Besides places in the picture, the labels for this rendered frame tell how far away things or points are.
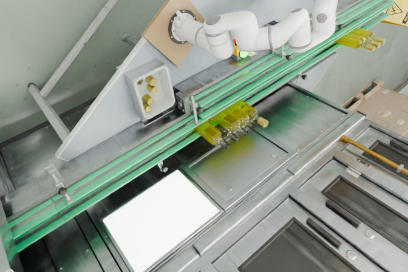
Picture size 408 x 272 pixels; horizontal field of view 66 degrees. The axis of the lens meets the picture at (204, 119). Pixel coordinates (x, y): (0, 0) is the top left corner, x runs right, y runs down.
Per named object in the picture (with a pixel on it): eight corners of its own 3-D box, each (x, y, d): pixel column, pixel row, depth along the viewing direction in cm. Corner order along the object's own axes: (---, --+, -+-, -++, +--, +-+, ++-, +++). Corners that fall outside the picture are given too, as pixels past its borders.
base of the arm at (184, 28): (162, 22, 134) (183, 33, 124) (181, 1, 136) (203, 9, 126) (180, 46, 146) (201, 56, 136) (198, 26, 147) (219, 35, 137)
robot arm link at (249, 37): (271, 54, 118) (264, 18, 107) (211, 62, 127) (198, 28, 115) (272, 38, 124) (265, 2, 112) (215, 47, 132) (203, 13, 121)
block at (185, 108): (176, 108, 158) (185, 115, 153) (173, 93, 152) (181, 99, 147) (183, 105, 159) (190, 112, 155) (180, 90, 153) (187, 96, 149)
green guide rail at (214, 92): (190, 100, 151) (200, 107, 146) (190, 98, 150) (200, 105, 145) (385, -11, 223) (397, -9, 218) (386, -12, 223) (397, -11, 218)
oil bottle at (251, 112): (223, 105, 170) (252, 124, 156) (222, 98, 166) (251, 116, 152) (231, 101, 172) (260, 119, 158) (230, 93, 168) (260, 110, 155)
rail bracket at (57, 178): (50, 179, 134) (68, 213, 120) (32, 152, 123) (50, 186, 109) (61, 173, 136) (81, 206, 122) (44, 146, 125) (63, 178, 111)
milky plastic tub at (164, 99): (136, 113, 151) (146, 121, 145) (123, 73, 136) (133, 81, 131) (166, 96, 158) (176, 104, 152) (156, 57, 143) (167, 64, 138)
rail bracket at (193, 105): (186, 118, 155) (201, 130, 147) (180, 90, 144) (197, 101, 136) (190, 115, 156) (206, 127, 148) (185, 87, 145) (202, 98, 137)
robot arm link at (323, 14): (294, -7, 127) (297, 26, 137) (283, 22, 115) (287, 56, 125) (337, -11, 119) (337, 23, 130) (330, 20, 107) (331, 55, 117)
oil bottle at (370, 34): (340, 34, 213) (380, 47, 195) (341, 27, 210) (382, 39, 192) (345, 31, 216) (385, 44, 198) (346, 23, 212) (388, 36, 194)
